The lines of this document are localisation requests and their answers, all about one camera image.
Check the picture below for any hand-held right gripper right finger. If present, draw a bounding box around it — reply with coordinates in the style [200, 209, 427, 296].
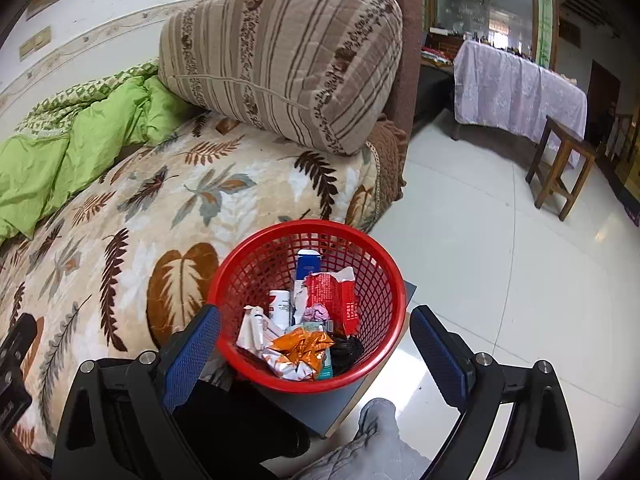
[409, 305, 581, 480]

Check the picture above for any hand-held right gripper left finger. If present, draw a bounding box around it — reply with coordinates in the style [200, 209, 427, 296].
[52, 304, 222, 480]

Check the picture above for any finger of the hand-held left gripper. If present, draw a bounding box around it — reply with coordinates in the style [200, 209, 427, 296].
[0, 314, 40, 433]

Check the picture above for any long white carton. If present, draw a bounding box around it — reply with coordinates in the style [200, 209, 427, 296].
[236, 305, 286, 353]

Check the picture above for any black sock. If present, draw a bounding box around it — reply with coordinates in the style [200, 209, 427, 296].
[330, 335, 365, 376]

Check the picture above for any red plastic mesh basket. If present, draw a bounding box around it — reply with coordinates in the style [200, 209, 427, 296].
[206, 220, 407, 395]

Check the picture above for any white spray bottle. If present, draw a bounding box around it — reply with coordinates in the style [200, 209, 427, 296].
[268, 289, 293, 331]

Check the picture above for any orange foil wrapper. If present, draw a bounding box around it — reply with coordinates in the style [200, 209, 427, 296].
[260, 325, 336, 382]

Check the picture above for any teal wipes packet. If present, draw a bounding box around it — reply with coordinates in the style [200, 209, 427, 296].
[315, 322, 335, 380]

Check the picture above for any red white packet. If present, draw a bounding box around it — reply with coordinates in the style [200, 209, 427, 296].
[302, 266, 362, 336]

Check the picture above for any blue white small box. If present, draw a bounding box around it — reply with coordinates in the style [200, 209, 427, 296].
[295, 249, 323, 311]

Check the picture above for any dark cloth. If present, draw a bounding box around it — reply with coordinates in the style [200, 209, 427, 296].
[172, 350, 312, 480]

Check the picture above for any person's grey trouser leg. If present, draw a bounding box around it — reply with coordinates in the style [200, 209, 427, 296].
[287, 397, 433, 480]

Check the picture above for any grey side table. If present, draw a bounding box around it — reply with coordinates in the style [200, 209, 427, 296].
[250, 280, 417, 438]

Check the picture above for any leaf print blanket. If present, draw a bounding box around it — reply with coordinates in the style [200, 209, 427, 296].
[0, 112, 396, 461]

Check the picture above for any brown fringed throw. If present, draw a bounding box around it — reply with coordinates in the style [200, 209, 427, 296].
[345, 115, 410, 233]

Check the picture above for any green quilt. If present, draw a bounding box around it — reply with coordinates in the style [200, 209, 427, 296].
[0, 57, 201, 243]

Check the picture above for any wooden stool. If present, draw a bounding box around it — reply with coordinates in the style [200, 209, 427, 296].
[525, 115, 598, 222]

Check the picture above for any dark low cabinet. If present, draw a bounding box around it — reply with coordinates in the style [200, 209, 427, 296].
[415, 35, 456, 126]

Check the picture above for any lilac floral tablecloth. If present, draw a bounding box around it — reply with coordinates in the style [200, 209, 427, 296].
[452, 39, 588, 168]

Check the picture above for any wooden chair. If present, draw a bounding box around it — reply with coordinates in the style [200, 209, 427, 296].
[607, 110, 640, 161]

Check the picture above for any striped beige cushion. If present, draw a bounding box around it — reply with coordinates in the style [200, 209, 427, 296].
[157, 0, 404, 157]

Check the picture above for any brown wooden door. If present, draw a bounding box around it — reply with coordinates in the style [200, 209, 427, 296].
[590, 60, 623, 126]

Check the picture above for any large framed mirror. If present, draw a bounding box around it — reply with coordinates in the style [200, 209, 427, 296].
[425, 0, 561, 68]

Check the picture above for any beige wall light switch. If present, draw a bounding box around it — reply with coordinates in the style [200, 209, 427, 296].
[19, 26, 53, 59]

